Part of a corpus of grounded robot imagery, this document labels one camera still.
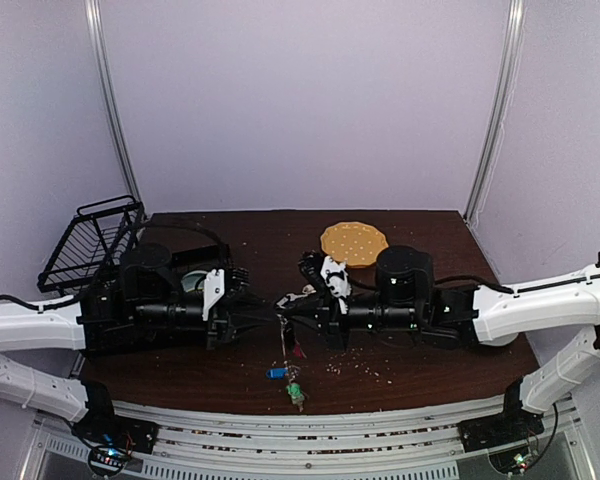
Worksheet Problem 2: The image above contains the red tag key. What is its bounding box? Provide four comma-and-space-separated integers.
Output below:
292, 342, 306, 359

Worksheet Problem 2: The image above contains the blue tag key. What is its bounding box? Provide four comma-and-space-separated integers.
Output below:
266, 368, 288, 380

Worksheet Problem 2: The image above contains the green tag key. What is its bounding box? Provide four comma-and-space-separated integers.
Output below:
286, 382, 307, 412

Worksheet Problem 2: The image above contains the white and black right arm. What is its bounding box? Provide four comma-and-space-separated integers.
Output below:
276, 246, 600, 442

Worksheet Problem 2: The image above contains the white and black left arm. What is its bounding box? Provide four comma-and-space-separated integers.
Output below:
0, 243, 274, 444

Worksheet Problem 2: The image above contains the patterned plate in stand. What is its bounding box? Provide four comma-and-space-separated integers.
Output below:
181, 270, 207, 293

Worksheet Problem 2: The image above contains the yellow polka dot plate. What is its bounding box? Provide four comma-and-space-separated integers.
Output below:
320, 221, 389, 268

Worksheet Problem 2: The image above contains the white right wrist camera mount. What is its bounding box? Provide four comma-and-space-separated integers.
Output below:
320, 255, 352, 315

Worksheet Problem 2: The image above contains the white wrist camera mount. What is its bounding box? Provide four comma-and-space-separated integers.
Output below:
202, 269, 225, 321
320, 255, 352, 315

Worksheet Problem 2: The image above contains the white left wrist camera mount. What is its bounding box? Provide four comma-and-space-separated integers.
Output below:
202, 269, 225, 321

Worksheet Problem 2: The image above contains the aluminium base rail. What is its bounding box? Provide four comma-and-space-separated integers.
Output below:
29, 394, 581, 480

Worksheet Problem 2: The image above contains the black wire dish rack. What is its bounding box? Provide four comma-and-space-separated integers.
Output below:
37, 195, 145, 296

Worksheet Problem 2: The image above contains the left aluminium corner post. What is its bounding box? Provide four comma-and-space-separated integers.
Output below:
84, 0, 141, 200

